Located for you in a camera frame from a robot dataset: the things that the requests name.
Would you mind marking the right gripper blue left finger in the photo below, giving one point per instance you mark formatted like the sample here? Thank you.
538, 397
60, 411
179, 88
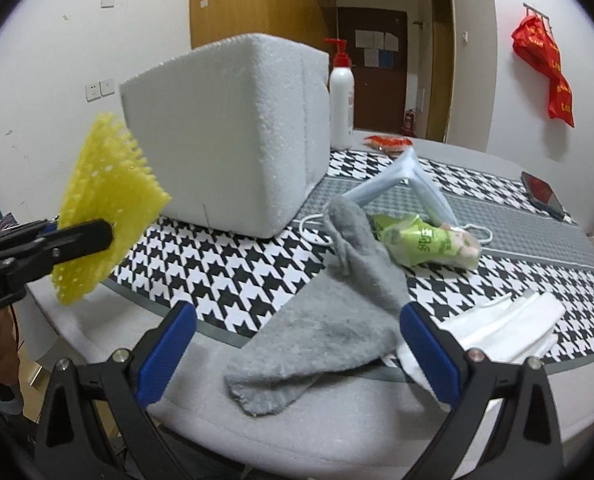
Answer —
71, 442

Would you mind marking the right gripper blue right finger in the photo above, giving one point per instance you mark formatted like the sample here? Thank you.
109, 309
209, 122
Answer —
525, 442

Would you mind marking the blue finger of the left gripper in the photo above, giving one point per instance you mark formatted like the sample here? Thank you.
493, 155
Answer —
84, 239

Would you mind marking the yellow foam net sheet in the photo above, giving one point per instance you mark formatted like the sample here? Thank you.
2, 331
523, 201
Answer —
112, 182

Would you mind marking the white cloth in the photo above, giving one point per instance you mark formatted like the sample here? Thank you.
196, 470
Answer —
507, 330

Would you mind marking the grey sock cloth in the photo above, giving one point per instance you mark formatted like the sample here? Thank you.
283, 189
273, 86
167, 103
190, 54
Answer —
345, 317

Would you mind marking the green tissue packet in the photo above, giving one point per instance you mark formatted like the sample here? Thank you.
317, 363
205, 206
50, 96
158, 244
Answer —
411, 241

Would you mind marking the blue face mask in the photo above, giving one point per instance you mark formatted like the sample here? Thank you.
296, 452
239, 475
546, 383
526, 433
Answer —
406, 168

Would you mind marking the person's left hand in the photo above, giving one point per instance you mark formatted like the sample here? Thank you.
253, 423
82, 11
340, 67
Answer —
9, 359

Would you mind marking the houndstooth table runner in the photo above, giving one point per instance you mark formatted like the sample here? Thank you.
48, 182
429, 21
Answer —
237, 283

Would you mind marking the white styrofoam box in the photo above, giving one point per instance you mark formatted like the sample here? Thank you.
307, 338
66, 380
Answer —
237, 132

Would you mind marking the black smartphone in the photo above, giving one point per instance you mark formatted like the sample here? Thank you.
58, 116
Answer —
541, 196

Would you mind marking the white pump bottle red cap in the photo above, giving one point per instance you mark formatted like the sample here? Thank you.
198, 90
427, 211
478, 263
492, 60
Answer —
341, 96

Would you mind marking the wooden wardrobe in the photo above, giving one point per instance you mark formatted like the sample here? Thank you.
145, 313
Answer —
307, 21

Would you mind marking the red snack packet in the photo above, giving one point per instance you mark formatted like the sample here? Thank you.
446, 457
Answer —
391, 145

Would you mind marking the red fire extinguisher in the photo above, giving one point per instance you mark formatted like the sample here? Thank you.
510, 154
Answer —
408, 126

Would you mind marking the dark brown entrance door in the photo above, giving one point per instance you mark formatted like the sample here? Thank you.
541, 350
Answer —
377, 43

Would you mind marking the red hanging bags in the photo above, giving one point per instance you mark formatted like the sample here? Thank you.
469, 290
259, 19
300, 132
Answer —
536, 46

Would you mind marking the wall socket pair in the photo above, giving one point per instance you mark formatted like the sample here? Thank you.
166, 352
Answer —
99, 90

